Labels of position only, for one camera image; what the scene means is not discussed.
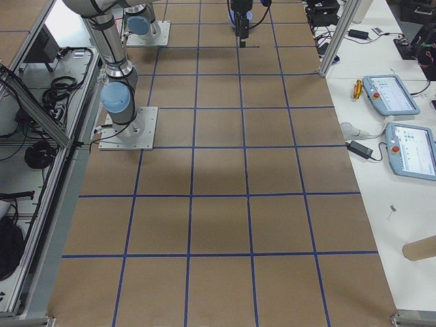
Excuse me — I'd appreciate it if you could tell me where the aluminium frame post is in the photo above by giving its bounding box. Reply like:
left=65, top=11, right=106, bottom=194
left=319, top=0, right=360, bottom=77

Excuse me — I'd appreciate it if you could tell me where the black power adapter brick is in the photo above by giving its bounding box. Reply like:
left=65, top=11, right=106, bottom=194
left=345, top=140, right=373, bottom=159

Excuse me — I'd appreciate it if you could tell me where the yellow screwdriver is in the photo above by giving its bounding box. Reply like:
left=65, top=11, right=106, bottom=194
left=353, top=79, right=362, bottom=99

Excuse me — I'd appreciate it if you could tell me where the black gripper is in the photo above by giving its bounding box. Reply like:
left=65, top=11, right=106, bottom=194
left=227, top=0, right=253, bottom=48

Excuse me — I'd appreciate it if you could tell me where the black electronics box top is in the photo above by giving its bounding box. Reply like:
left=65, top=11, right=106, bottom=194
left=305, top=0, right=339, bottom=27

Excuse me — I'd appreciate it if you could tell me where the cardboard tube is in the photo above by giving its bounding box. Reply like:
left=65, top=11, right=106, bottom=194
left=402, top=236, right=436, bottom=262

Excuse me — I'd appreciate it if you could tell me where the black box under shelf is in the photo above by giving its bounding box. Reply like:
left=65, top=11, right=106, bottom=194
left=24, top=25, right=60, bottom=72

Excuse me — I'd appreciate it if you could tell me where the upper teach pendant tablet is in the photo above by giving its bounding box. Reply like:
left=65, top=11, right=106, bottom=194
left=362, top=75, right=420, bottom=116

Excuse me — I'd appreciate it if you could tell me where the coiled black cable upper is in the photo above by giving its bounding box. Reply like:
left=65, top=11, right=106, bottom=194
left=42, top=76, right=80, bottom=109

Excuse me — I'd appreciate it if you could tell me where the diagonal aluminium strut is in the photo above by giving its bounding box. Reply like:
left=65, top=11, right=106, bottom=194
left=1, top=64, right=72, bottom=148

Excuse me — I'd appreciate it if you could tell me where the lower teach pendant tablet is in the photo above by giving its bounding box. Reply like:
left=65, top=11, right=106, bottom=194
left=385, top=123, right=435, bottom=181

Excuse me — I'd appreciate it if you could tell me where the black bag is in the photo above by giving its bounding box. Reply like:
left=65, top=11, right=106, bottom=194
left=1, top=217, right=25, bottom=280

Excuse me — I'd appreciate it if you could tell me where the coiled black cable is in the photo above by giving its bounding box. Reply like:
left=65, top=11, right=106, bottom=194
left=25, top=139, right=55, bottom=170
left=42, top=76, right=80, bottom=109

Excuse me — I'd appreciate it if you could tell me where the coiled black cable lower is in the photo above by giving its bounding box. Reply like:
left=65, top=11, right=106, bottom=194
left=25, top=139, right=55, bottom=170

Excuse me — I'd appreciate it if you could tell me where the black power supply far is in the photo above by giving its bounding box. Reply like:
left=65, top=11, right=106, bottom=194
left=347, top=29, right=369, bottom=40

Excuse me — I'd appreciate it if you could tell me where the small metal screw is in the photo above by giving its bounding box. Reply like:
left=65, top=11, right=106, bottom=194
left=387, top=204, right=396, bottom=221

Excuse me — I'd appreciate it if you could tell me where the teach pendant tablet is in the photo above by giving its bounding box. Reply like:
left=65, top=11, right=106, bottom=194
left=362, top=75, right=420, bottom=116
left=385, top=123, right=435, bottom=181

